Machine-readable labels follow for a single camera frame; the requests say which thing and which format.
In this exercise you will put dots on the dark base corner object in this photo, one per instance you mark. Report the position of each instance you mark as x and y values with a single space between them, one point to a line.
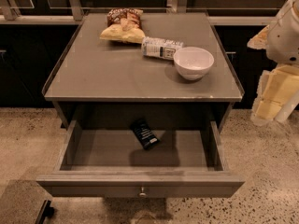
21 202

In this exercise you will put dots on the grey cabinet with counter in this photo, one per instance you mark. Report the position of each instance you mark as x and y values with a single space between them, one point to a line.
94 70

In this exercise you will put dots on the metal railing frame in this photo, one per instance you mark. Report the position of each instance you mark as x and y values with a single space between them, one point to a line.
220 12

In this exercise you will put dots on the white lying water bottle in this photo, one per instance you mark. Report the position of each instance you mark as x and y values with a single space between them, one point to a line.
160 48

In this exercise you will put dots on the yellow brown chip bag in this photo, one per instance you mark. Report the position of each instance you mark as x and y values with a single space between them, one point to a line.
124 25

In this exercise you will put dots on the round metal drawer knob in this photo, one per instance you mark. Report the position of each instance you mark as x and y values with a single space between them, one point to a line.
142 193

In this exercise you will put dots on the dark blue rxbar wrapper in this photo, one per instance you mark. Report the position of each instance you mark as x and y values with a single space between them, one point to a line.
144 134

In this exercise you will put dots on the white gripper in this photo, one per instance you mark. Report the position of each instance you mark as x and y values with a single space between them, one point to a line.
284 37

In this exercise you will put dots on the open grey top drawer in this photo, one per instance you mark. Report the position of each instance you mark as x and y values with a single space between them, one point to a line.
112 163

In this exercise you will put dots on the white ceramic bowl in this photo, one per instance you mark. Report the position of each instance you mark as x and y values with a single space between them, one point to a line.
193 63

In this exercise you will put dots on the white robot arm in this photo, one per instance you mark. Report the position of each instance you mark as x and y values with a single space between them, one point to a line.
278 90

